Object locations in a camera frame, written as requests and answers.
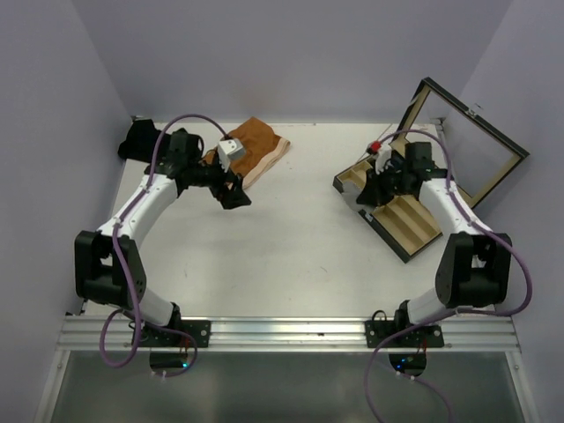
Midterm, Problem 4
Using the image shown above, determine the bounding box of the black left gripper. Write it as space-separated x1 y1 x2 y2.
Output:
188 153 251 209

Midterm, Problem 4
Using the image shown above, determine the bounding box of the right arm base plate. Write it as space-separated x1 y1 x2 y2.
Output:
364 320 445 349

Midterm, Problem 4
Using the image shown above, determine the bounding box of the black beige compartment box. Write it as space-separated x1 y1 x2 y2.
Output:
333 78 529 263

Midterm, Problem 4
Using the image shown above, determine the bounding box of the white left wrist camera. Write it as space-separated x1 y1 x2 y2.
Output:
217 138 246 172

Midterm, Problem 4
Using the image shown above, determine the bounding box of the grey underwear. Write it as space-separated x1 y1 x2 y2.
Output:
341 181 363 212

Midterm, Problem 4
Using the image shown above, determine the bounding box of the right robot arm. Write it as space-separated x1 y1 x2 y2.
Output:
356 142 511 346

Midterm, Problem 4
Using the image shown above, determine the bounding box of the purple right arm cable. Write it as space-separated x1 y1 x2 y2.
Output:
364 129 533 423

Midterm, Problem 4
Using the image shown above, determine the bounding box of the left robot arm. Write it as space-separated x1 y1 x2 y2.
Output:
74 130 251 346

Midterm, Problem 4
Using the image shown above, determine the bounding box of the black underwear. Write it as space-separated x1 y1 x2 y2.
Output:
117 118 160 163

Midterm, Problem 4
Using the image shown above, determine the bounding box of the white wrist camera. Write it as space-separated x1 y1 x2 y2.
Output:
217 138 246 172
367 141 392 174

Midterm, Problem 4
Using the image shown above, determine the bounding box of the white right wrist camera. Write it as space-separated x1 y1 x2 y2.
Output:
367 141 392 174

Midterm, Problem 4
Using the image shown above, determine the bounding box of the aluminium front rail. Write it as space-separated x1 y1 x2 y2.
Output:
55 313 521 353

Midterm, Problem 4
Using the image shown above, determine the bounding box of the brown underwear cream waistband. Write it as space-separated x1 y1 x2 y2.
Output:
228 117 291 189

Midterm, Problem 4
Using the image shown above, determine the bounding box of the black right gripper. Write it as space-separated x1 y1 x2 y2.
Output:
357 161 411 205

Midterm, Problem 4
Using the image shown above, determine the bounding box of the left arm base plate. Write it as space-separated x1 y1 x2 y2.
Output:
139 319 212 348

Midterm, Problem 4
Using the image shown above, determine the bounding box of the aluminium table edge rail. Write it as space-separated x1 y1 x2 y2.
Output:
434 117 499 316

